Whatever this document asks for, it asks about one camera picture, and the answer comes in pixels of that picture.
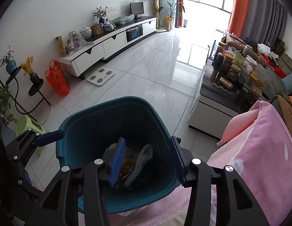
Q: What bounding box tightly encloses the gold foil snack wrapper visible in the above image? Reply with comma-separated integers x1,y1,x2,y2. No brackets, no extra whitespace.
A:
118,156,138,181

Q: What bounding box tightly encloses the teal plastic trash bin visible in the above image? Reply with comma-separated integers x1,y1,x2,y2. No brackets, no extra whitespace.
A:
56,96,180,214

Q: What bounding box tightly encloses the green plastic stool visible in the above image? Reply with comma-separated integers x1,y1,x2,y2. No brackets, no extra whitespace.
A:
15,115,47,157

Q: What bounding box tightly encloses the black plant stand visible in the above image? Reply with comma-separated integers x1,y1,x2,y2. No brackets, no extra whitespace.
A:
0,65,52,116

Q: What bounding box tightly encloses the pink floral tablecloth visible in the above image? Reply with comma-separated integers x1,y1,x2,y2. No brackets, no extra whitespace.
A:
109,101,292,225

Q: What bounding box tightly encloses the orange plastic bag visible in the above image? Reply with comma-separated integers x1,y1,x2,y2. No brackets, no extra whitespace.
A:
45,60,70,96

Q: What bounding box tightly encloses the white bathroom scale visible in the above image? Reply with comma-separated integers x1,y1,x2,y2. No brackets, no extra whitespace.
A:
87,67,115,86

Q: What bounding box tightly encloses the white TV cabinet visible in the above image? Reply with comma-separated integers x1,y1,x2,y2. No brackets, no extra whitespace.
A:
57,16,157,79

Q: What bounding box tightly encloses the olive green sectional sofa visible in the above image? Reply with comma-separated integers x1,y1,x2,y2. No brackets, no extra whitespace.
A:
268,53,292,123

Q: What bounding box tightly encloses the coffee table with jars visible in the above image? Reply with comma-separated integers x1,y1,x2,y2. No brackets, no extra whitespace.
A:
187,34,271,139

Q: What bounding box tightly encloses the blue grey cushion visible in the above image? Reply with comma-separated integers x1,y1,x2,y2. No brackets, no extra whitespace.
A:
282,73,292,94

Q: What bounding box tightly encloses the small black monitor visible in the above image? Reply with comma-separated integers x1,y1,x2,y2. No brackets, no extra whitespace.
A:
130,2,144,19

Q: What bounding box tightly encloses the tall potted plant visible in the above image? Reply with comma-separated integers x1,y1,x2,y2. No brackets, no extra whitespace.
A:
158,0,185,32

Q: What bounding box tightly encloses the white standing air conditioner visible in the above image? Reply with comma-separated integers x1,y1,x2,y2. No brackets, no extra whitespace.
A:
157,0,178,28

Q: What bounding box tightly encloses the orange curtain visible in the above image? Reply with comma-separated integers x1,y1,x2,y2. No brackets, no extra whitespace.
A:
227,0,250,37

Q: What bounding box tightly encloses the grey curtain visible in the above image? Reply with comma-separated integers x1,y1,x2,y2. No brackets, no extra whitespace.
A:
241,0,287,47

